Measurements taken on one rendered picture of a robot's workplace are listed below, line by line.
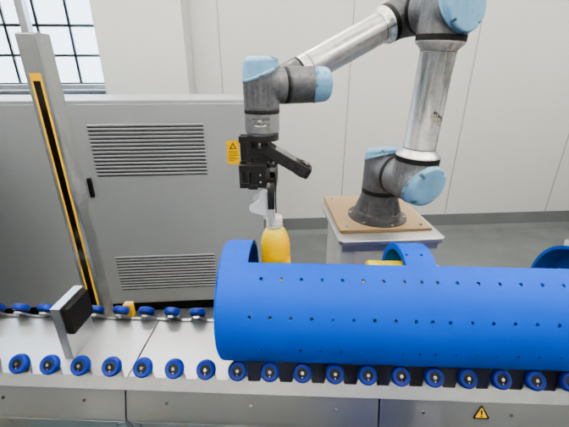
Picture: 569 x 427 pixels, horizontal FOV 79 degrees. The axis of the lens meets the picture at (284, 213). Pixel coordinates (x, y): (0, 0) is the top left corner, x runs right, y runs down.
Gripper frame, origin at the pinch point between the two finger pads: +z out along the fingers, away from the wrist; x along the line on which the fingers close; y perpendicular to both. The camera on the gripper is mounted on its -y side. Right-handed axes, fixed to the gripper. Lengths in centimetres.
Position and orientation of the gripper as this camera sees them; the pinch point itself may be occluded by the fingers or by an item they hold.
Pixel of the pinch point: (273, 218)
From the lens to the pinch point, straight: 83.2
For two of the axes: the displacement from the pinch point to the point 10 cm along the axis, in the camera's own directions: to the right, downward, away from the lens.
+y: -10.0, -0.1, 0.4
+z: 0.1, 9.2, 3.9
